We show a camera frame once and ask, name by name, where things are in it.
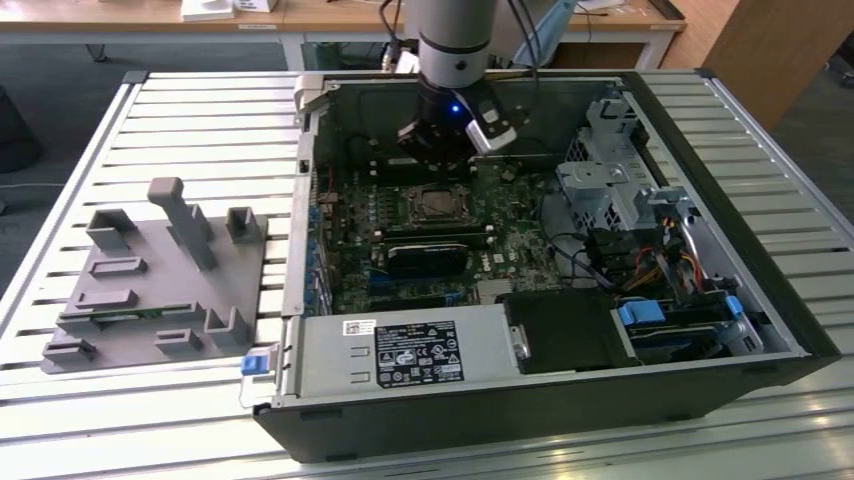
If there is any green motherboard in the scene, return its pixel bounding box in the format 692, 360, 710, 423
307, 162, 580, 317

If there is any wooden desk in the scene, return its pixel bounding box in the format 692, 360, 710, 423
0, 0, 689, 71

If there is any black cable bundle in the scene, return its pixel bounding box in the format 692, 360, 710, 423
541, 227, 642, 294

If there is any silver power supply unit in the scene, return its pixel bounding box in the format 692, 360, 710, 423
274, 302, 530, 407

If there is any black plastic cover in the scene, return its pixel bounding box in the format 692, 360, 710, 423
500, 291, 644, 376

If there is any silver metal drive cage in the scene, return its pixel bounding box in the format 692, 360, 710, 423
552, 97, 702, 236

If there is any CPU socket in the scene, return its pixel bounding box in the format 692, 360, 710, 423
399, 184, 481, 226

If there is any grey case release handle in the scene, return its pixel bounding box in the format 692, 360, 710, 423
293, 72, 335, 117

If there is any wooden cabinet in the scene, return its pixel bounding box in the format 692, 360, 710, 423
657, 0, 854, 132

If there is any white box with dark print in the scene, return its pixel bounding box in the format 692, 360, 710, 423
233, 0, 287, 15

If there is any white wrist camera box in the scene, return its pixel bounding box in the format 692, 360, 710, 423
465, 98, 521, 152

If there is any black PC case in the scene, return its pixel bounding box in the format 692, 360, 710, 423
250, 68, 844, 464

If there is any blue case latch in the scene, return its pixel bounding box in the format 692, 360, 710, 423
238, 351, 277, 377

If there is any green RAM stick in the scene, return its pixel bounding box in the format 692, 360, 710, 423
90, 308, 197, 326
379, 227, 488, 247

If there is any plain white box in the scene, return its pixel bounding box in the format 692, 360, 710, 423
181, 0, 238, 23

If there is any grey plastic parts rack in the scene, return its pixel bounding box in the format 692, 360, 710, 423
39, 176, 273, 376

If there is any hard disk in blue carrier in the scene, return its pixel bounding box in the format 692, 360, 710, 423
617, 297, 733, 362

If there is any graphics card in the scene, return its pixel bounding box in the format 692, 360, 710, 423
383, 241, 473, 277

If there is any coloured power wire bundle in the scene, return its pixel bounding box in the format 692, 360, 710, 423
624, 213, 708, 297

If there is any silver finned heatsink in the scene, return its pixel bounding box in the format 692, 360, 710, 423
478, 277, 521, 302

